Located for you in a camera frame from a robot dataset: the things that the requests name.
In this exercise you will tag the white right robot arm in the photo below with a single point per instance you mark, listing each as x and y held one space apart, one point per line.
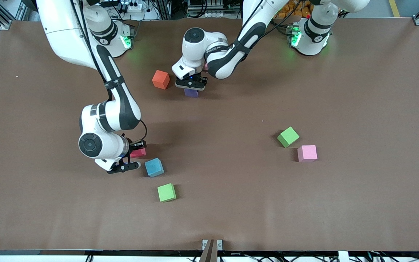
67 32

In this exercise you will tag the red foam cube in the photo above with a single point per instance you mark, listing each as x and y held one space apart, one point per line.
138 153

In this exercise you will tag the violet blue foam cube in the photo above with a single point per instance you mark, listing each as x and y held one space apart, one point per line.
191 93

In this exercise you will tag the small white box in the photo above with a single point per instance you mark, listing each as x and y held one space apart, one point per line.
343 256

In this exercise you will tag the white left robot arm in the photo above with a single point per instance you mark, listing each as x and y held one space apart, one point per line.
195 36

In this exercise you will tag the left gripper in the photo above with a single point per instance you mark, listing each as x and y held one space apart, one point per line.
196 77

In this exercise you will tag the brown post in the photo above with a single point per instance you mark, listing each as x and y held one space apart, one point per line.
209 254

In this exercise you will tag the pile of orange items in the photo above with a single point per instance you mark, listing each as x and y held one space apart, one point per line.
293 11

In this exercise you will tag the green foam cube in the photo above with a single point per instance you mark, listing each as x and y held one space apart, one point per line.
288 137
166 192

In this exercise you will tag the grey rack equipment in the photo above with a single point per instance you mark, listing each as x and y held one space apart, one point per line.
206 9

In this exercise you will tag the orange foam cube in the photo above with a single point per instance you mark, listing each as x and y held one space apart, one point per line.
160 79

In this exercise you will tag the silver metal bracket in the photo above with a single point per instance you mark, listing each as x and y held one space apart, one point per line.
219 244

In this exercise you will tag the light blue foam cube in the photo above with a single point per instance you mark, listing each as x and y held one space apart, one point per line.
153 167

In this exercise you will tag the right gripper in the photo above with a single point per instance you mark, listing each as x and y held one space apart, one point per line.
135 146

